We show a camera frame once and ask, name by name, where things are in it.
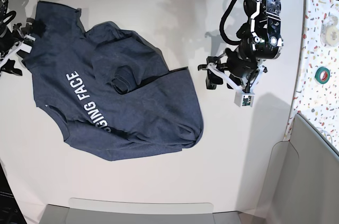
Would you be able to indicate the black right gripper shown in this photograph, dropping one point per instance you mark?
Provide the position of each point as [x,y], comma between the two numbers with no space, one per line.
[11,42]

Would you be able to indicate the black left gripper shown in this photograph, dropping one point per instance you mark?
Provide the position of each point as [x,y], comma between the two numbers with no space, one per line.
[241,72]

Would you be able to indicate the dark blue printed t-shirt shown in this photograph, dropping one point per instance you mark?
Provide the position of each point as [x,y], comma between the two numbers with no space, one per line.
[110,92]

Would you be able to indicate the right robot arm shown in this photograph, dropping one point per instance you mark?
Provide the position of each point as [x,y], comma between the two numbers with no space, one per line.
[6,17]

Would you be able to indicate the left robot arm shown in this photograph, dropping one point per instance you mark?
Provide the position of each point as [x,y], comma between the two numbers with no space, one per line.
[258,39]

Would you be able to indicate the terrazzo patterned side table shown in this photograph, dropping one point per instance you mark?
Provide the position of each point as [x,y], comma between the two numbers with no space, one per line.
[318,103]

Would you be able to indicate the green tape roll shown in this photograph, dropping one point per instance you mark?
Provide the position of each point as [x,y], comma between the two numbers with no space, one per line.
[322,75]

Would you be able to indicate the clear tape dispenser roll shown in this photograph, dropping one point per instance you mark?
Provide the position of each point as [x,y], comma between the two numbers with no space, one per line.
[329,31]

